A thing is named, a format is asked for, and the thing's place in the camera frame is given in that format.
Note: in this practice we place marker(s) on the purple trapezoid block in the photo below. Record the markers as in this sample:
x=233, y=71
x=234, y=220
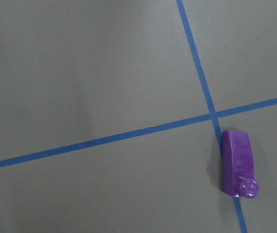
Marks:
x=238, y=173

